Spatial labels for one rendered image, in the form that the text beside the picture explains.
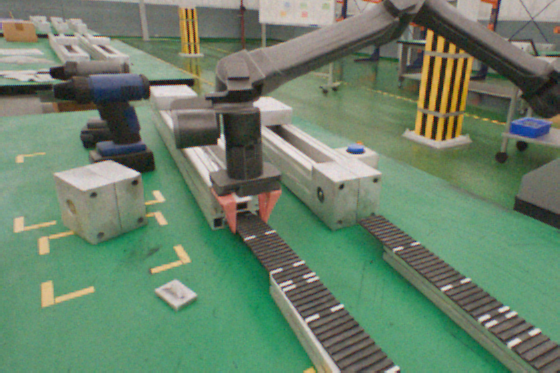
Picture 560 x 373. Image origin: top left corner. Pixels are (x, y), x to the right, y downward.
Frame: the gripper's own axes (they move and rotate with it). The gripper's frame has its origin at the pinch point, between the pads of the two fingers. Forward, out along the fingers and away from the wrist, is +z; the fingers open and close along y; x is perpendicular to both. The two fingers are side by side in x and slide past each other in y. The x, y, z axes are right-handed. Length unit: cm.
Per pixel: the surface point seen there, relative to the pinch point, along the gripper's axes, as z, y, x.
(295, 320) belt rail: 0.8, 2.5, 23.3
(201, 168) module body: -6.2, 4.0, -13.0
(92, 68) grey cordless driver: -19, 18, -61
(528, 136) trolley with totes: 59, -280, -130
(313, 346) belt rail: 0.6, 2.6, 28.1
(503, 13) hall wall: -36, -730, -521
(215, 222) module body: 2.0, 3.9, -6.7
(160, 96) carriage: -11, 3, -62
